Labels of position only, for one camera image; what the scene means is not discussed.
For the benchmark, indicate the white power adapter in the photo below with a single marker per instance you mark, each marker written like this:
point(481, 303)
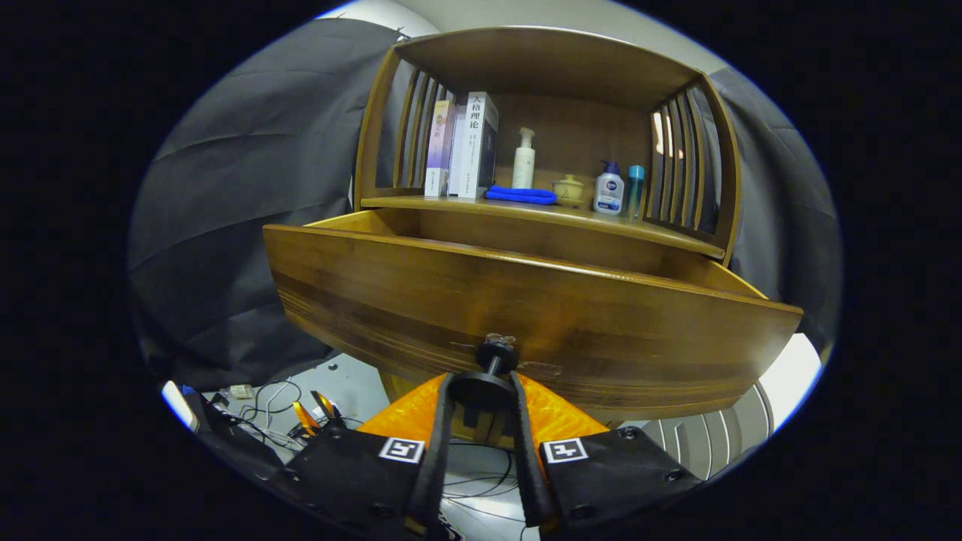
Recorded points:
point(240, 391)

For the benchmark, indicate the white flat panel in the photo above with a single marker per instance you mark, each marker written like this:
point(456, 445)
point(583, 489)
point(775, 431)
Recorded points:
point(793, 376)

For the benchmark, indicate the white lotion bottle blue cap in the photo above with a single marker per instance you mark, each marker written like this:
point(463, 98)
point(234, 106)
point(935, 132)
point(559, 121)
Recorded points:
point(609, 191)

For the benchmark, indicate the yellow lidded teacup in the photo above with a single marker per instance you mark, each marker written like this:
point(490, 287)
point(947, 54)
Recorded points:
point(569, 189)

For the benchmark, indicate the teal slim bottle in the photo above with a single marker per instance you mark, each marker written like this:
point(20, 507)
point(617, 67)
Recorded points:
point(635, 191)

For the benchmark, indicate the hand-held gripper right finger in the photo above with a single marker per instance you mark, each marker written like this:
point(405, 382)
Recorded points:
point(526, 466)

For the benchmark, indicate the brown wooden drawer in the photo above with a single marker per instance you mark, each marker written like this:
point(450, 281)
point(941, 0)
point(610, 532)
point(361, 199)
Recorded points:
point(526, 315)

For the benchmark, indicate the white book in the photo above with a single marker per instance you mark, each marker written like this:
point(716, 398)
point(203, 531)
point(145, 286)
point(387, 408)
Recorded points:
point(473, 143)

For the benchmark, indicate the orange black hand tool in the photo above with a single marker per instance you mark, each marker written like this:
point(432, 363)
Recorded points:
point(304, 415)

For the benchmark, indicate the white pump bottle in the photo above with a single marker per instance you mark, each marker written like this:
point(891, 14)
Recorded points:
point(524, 165)

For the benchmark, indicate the wooden countertop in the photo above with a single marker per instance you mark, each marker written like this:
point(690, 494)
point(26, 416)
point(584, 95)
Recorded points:
point(571, 218)

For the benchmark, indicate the brown wooden cabinet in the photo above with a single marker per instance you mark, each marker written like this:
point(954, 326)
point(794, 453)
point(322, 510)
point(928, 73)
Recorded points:
point(556, 68)

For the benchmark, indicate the black backdrop cloth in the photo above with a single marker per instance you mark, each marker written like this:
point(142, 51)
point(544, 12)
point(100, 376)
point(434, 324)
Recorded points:
point(248, 188)

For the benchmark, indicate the pink purple book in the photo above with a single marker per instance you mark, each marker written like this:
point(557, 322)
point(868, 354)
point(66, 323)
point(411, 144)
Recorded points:
point(440, 150)

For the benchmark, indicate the blue folded cloth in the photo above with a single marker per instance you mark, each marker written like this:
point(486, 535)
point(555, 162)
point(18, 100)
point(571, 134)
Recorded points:
point(522, 195)

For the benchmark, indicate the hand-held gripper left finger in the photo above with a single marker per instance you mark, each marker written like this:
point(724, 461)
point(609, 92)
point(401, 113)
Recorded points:
point(436, 466)

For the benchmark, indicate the white ribbed object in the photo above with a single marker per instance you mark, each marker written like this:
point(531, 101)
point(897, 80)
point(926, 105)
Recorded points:
point(706, 443)

